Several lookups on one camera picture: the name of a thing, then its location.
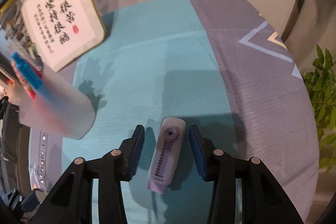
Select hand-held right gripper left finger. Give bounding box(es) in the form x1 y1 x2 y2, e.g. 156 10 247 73
35 124 146 224

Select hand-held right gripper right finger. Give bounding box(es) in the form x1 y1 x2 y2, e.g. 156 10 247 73
188 124 300 224

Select translucent white cup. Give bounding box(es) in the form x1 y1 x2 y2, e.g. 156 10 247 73
16 67 95 140

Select blue pen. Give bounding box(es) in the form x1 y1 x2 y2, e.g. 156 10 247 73
10 52 44 89

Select blue and purple desk mat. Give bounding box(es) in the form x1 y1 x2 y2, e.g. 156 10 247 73
26 0 322 224

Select green plant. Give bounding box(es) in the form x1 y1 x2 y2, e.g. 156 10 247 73
302 44 336 174

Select framed calligraphy sign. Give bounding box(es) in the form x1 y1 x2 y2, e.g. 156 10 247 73
20 0 107 73

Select dark metal pole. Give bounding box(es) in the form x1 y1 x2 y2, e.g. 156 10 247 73
280 0 311 39

